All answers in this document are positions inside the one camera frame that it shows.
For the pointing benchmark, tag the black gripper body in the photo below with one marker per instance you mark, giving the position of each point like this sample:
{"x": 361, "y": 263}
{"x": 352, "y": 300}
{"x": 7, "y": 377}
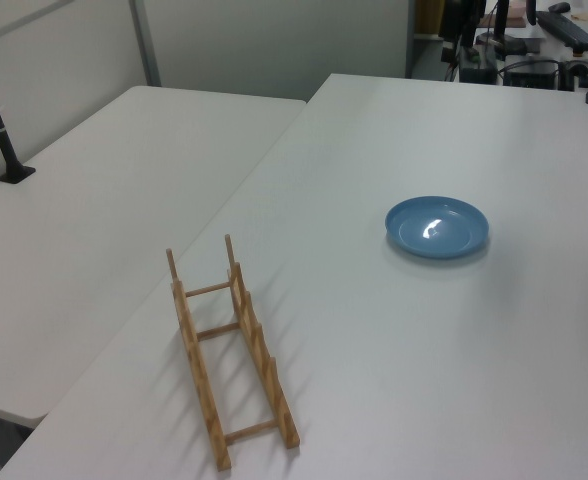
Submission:
{"x": 456, "y": 15}

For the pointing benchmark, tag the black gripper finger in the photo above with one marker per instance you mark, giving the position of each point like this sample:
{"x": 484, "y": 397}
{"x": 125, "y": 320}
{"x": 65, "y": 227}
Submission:
{"x": 448, "y": 50}
{"x": 468, "y": 40}

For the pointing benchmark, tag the blue plastic plate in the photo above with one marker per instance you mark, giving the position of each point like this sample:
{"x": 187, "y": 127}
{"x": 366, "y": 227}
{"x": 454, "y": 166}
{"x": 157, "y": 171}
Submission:
{"x": 436, "y": 230}

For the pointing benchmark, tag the wooden plate rack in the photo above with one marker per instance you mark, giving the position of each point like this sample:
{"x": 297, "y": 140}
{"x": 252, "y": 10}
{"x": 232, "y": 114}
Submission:
{"x": 261, "y": 352}

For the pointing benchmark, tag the black device with green part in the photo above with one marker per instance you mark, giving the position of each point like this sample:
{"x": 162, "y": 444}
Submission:
{"x": 479, "y": 67}

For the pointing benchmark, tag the black monitor stand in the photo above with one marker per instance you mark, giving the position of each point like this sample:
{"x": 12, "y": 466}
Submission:
{"x": 500, "y": 25}

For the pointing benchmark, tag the black computer box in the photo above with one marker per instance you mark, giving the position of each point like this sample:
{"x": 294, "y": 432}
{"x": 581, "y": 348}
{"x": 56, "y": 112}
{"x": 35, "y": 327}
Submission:
{"x": 531, "y": 75}

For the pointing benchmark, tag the black computer mouse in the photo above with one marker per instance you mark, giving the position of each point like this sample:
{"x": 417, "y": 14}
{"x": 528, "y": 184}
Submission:
{"x": 559, "y": 7}

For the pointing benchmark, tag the black computer keyboard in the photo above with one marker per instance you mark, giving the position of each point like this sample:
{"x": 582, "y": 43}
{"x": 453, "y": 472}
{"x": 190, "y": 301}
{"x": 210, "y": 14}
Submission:
{"x": 571, "y": 30}

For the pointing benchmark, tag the white side table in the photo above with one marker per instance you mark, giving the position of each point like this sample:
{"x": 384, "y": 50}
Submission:
{"x": 99, "y": 200}

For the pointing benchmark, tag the black camera pole with base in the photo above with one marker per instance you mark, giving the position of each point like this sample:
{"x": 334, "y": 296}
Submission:
{"x": 1, "y": 135}

